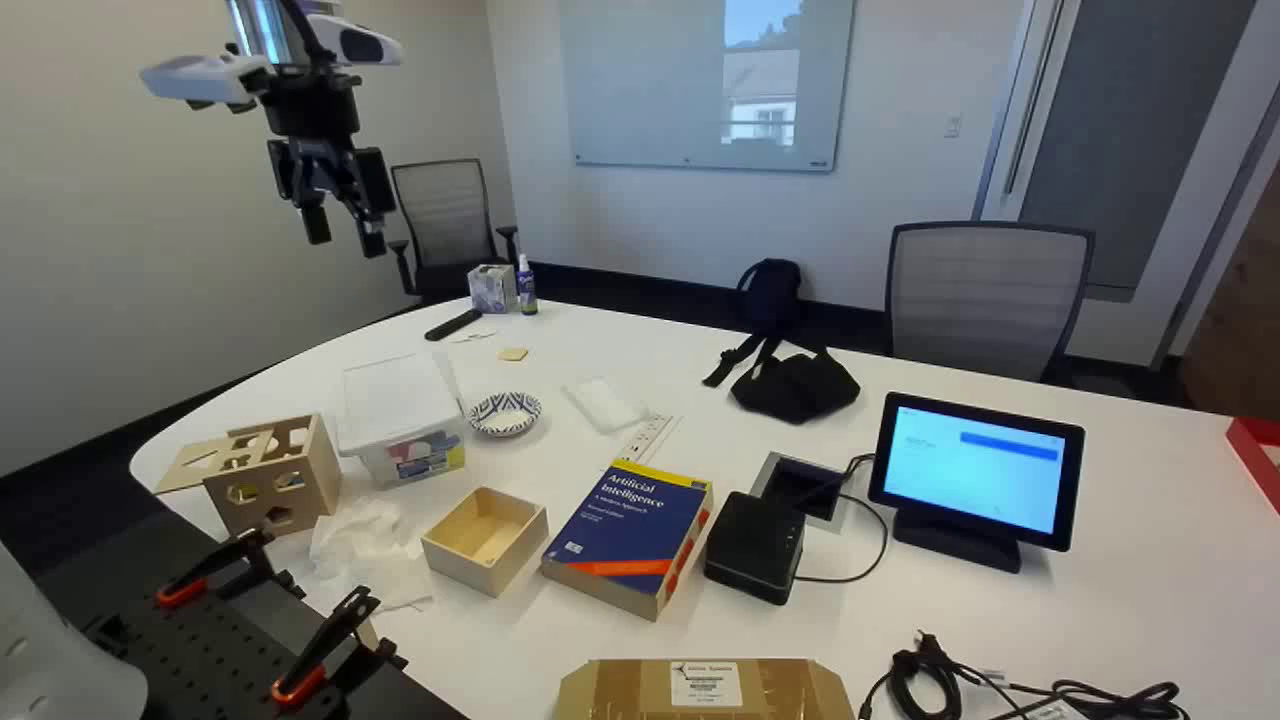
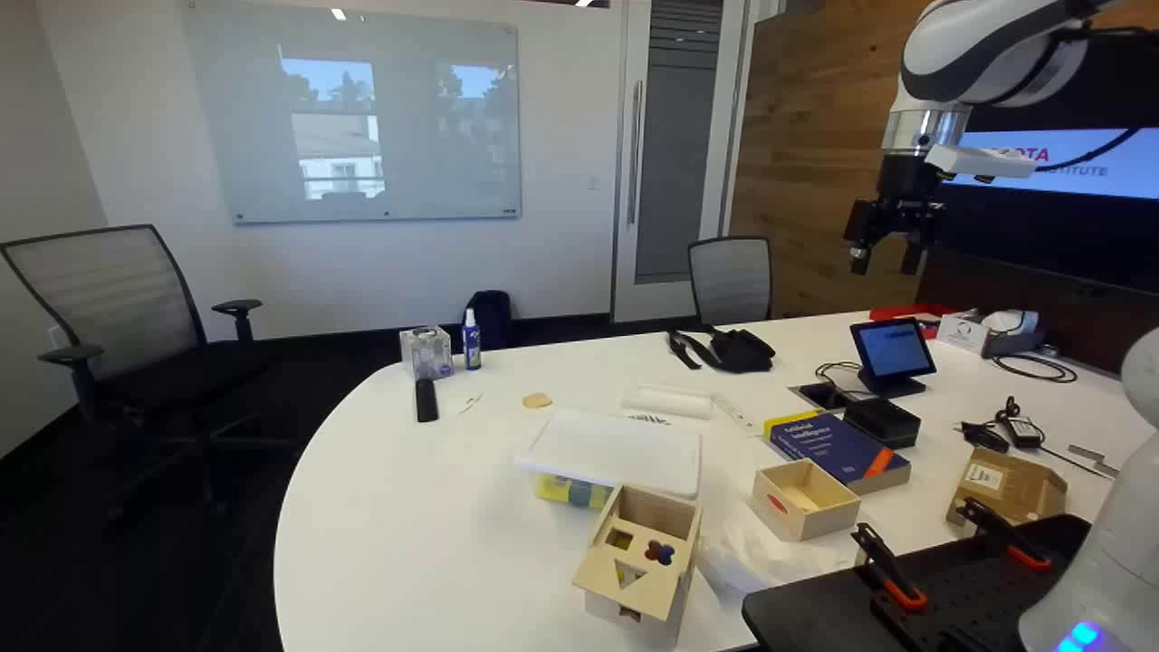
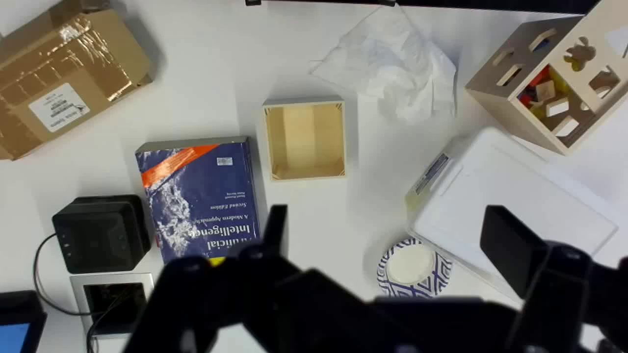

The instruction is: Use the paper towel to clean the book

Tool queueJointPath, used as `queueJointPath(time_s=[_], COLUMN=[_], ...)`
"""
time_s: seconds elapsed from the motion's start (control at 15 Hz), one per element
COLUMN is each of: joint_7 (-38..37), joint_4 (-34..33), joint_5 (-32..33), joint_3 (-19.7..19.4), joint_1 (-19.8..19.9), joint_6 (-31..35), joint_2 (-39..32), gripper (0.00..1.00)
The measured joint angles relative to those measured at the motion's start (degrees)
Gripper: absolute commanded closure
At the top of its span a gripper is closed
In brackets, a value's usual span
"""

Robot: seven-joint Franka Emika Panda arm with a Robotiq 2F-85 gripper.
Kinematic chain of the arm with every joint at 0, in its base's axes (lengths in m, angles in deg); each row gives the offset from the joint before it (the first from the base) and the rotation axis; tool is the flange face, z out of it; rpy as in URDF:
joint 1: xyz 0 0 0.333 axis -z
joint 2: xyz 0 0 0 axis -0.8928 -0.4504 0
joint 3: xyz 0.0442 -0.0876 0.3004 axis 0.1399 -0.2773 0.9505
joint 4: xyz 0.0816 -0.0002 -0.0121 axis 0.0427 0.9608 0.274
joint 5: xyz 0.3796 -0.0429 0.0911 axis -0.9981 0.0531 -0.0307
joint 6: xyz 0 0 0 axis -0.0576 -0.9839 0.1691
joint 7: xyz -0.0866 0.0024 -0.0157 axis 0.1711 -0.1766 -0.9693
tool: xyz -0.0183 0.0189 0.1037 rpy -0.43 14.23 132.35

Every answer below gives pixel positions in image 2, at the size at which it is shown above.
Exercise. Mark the white paper roll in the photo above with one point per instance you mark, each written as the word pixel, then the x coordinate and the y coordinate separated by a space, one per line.
pixel 667 403

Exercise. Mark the small open wooden box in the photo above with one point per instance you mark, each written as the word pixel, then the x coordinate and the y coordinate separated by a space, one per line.
pixel 804 512

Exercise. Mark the small tan object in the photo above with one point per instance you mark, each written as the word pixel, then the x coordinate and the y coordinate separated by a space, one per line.
pixel 537 401

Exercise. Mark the blue spray bottle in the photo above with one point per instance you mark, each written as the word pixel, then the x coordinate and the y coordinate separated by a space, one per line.
pixel 471 345

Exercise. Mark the clear bin with white lid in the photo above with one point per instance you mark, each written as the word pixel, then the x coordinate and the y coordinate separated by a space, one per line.
pixel 611 451

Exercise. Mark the metal hex key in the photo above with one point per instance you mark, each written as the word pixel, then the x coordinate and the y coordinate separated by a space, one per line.
pixel 1090 459

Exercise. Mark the white framed glass door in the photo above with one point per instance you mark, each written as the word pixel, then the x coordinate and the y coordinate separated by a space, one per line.
pixel 676 145

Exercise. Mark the brown cardboard box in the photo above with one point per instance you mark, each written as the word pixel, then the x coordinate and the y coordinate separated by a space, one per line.
pixel 1008 489

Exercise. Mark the white electronic device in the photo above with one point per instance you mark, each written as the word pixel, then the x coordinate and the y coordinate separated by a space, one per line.
pixel 999 328

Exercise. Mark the flat red object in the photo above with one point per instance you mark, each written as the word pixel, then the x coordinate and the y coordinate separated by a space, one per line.
pixel 900 313

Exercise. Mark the grey mesh office chair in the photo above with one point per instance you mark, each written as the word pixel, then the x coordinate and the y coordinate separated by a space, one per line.
pixel 728 276

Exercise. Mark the small black box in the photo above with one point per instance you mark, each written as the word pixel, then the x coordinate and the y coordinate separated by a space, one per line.
pixel 881 421

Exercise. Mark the black remote control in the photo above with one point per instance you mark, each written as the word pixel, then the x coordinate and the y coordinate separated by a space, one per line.
pixel 423 401

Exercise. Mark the blue toy block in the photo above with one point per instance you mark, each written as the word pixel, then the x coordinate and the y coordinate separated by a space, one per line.
pixel 659 550

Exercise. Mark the large black mesh office chair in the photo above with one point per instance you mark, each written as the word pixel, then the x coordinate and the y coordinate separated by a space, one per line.
pixel 111 292

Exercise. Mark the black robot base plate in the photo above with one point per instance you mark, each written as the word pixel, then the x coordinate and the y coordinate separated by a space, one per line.
pixel 821 610

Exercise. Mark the clear plastic container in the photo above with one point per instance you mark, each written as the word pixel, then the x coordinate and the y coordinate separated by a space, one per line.
pixel 423 352

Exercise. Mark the glass whiteboard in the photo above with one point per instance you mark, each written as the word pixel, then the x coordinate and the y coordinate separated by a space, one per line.
pixel 241 121

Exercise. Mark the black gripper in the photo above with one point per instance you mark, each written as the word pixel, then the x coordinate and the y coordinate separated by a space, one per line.
pixel 900 202

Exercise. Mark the wall mounted TV screen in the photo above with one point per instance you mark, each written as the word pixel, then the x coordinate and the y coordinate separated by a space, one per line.
pixel 1062 240

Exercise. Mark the black clamp with orange tips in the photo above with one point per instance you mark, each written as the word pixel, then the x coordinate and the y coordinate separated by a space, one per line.
pixel 999 537
pixel 891 572

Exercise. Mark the wooden shape sorter box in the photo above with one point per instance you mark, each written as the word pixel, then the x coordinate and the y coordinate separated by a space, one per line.
pixel 633 565

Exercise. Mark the black tablet on stand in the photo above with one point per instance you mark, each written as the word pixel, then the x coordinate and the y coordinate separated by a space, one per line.
pixel 891 348

